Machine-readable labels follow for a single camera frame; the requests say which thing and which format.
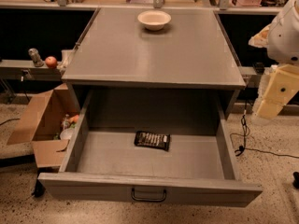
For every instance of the grey counter cabinet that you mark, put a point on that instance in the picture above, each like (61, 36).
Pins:
(190, 52)

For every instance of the open grey top drawer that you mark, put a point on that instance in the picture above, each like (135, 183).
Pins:
(103, 163)

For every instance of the plastic bottle in box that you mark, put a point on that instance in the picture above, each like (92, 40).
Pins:
(65, 124)

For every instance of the grey side shelf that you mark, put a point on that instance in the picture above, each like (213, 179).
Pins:
(251, 75)
(25, 69)

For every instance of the red apple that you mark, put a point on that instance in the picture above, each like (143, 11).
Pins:
(51, 62)

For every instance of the black rxbar chocolate wrapper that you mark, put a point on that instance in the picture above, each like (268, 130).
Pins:
(152, 140)

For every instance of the black drawer handle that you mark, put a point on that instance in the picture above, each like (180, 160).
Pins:
(148, 196)

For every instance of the grey side shelf left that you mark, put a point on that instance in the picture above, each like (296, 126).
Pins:
(25, 69)

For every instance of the brown cardboard box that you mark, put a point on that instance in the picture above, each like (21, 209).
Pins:
(40, 125)

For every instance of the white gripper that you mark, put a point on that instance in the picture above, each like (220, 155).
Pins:
(284, 39)

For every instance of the black phone on shelf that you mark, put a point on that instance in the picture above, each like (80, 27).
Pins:
(258, 67)

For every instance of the white ceramic bowl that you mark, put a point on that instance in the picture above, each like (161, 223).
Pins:
(154, 20)

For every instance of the small grey figurine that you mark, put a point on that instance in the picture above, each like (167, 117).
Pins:
(34, 55)

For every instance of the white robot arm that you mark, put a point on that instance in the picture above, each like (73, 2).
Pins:
(283, 47)

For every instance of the grey side shelf right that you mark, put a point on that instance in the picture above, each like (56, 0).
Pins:
(251, 75)

